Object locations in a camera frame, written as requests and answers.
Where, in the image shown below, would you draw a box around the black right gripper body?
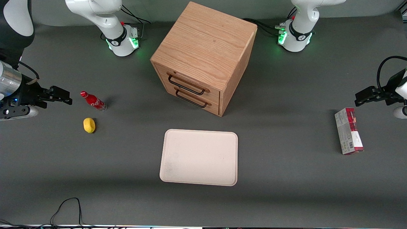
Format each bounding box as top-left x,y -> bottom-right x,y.
19,83 -> 45,96

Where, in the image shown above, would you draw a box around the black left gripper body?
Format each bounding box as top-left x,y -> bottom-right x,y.
381,69 -> 407,96

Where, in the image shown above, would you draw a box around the red coke bottle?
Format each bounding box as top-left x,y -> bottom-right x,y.
80,91 -> 108,112

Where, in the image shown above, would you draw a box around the beige plastic tray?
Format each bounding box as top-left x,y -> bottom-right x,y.
159,129 -> 238,186

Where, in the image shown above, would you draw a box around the red and grey carton box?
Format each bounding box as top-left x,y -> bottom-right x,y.
335,108 -> 364,155

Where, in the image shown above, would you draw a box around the yellow lemon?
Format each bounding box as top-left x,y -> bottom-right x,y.
83,117 -> 96,134

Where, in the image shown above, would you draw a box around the wooden drawer front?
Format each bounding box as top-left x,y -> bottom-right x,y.
162,80 -> 220,116
154,63 -> 221,103

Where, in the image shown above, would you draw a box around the wooden drawer cabinet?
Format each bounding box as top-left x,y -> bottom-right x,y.
150,1 -> 258,117

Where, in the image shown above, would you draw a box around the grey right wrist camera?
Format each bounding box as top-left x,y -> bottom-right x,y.
0,105 -> 39,121

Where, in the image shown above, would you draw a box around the black left gripper cable loop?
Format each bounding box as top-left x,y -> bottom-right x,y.
376,56 -> 407,94

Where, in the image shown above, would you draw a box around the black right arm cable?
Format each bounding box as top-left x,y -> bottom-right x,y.
17,60 -> 40,86

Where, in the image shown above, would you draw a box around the black right arm base cables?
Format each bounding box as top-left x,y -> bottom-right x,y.
120,4 -> 152,40

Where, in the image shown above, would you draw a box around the black arm base cables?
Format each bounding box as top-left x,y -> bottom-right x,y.
242,18 -> 286,37
120,4 -> 152,40

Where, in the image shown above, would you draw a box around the thin black table-edge cable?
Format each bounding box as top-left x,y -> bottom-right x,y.
0,197 -> 128,229

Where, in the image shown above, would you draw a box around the black metal drawer handle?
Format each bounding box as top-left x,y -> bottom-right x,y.
176,90 -> 209,108
168,74 -> 206,96

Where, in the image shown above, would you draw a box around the black left arm base cables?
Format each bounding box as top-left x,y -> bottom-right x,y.
242,18 -> 286,37

